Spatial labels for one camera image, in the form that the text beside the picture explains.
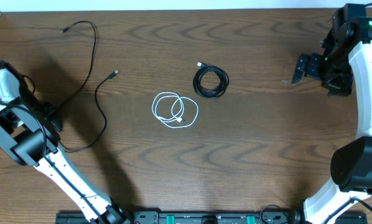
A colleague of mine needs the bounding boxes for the white USB cable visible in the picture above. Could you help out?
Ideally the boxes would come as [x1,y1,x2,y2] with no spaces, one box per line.
[151,91,200,129]

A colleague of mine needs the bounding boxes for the thin black USB cable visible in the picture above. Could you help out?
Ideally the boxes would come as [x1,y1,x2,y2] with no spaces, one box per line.
[53,20,121,154]

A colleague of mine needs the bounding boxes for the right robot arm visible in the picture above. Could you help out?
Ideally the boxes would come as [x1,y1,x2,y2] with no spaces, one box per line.
[286,3,372,223]

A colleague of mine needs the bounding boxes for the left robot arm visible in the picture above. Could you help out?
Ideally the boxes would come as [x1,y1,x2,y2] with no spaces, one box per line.
[0,60,134,223]

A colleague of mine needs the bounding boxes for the clear tape strip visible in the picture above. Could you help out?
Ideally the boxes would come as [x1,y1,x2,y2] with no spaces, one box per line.
[282,79,307,86]

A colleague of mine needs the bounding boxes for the coiled black USB cable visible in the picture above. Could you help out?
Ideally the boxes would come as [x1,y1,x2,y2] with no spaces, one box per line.
[192,61,230,100]

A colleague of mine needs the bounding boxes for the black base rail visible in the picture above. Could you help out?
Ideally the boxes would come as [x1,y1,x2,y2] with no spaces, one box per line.
[55,210,368,224]

